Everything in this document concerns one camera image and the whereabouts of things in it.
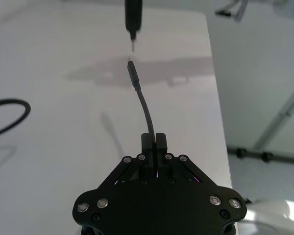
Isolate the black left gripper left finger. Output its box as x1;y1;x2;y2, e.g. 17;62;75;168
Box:
98;133;156;189

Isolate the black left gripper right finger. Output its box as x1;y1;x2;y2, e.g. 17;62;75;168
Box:
155;132;213;188

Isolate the thin black cable with plug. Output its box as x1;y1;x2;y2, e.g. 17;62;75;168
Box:
127;60;155;143

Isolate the black bar with clamps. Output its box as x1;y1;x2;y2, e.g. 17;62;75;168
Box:
226;146;294;165

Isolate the white table cloth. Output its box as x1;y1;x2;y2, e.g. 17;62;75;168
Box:
0;2;234;235

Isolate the black cylindrical tool with tip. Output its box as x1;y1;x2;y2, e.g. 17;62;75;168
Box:
124;0;144;52

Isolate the white rounded object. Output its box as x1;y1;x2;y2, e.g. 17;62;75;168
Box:
236;198;294;235

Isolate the pale grey slanted post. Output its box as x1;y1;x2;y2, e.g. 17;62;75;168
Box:
252;84;294;153

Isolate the thick black cable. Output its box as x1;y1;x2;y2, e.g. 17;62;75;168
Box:
0;98;31;139

